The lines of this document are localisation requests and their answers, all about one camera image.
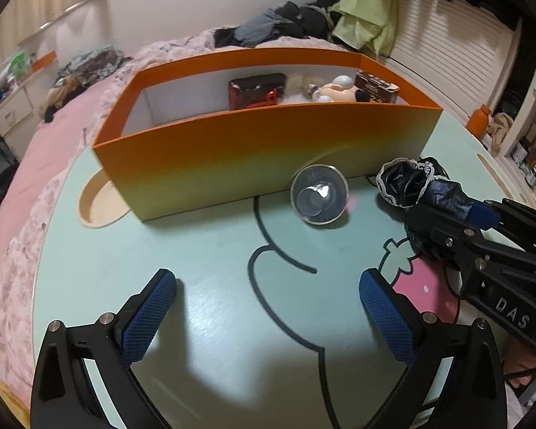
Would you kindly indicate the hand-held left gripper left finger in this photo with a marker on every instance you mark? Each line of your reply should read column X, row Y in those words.
column 149, row 317

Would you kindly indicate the beige cloth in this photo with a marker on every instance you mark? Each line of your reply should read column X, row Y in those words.
column 500, row 129

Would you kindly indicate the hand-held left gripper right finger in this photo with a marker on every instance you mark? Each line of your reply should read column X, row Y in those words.
column 388, row 317

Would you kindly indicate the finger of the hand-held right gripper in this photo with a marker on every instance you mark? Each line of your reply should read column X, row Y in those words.
column 484, row 215
column 437, row 232

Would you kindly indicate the light green garment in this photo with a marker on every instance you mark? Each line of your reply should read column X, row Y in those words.
column 366, row 13

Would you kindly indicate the tan garment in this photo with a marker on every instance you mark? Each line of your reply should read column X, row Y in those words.
column 58, row 98

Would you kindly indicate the mouse plush toy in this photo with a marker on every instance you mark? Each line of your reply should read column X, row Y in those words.
column 339, row 91

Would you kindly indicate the white drawer cabinet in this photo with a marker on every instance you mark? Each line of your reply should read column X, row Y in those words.
column 9, row 111

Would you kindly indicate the orange cardboard box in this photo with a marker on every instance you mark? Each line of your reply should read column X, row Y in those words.
column 205, row 165

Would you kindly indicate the patterned clothes pile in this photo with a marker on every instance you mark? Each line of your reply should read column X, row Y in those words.
column 89, row 65

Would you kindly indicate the small orange box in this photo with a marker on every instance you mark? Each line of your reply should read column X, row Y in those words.
column 44, row 60

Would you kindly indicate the pink bed quilt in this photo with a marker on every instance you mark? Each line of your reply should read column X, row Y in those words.
column 27, row 214

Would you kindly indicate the white shelf unit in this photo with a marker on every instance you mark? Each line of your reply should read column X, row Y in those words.
column 531, row 152

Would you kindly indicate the white louvred door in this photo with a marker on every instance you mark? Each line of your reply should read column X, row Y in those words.
column 451, row 53

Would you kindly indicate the small brown box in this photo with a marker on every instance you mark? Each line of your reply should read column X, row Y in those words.
column 377, row 87

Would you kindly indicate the yellow cloth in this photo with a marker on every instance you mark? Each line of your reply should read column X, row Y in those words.
column 4, row 393

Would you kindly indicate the red shiny box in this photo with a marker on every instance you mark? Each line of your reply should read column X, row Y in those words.
column 254, row 91

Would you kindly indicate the orange bottle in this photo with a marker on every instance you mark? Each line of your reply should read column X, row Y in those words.
column 479, row 120

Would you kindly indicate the pile of dark clothes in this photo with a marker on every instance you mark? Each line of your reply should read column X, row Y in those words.
column 281, row 22

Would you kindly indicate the person's right hand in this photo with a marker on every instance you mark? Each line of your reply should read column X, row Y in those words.
column 525, row 364

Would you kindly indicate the clear glass cup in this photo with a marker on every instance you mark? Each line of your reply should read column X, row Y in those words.
column 319, row 196

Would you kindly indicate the green bottle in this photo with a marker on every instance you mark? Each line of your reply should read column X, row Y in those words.
column 20, row 60

